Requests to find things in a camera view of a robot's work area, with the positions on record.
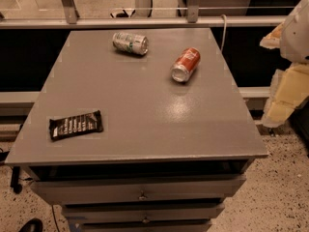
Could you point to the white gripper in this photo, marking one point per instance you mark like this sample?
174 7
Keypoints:
297 38

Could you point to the green white 7up can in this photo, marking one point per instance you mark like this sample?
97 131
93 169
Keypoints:
131 43

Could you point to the red orange soda can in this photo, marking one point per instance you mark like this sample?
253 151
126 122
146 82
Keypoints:
185 65

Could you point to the black rxbar chocolate wrapper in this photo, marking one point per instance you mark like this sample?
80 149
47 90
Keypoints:
73 126

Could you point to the grey metal railing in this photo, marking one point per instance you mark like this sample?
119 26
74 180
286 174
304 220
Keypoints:
100 14

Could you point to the grey drawer cabinet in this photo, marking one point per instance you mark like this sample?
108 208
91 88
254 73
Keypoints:
170 153

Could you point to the black shoe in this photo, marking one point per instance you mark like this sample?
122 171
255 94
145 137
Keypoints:
33 225

